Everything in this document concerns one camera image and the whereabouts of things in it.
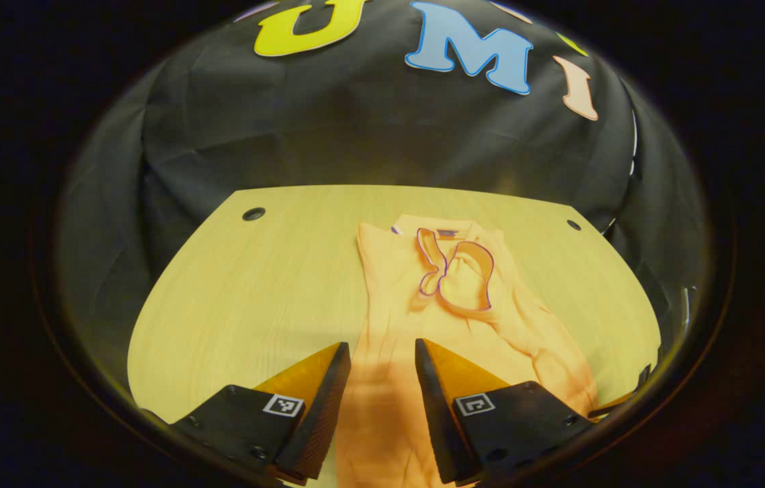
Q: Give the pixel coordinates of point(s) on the black backdrop cloth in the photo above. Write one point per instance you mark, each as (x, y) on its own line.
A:
(355, 135)

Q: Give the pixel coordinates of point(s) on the orange T-shirt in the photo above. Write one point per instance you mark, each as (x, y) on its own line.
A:
(389, 325)

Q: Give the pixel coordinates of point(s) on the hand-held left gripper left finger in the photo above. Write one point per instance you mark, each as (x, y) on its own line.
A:
(318, 420)

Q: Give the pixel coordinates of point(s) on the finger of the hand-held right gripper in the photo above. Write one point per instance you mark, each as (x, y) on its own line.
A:
(616, 405)

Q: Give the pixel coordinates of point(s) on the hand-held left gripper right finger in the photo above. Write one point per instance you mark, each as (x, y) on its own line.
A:
(440, 420)

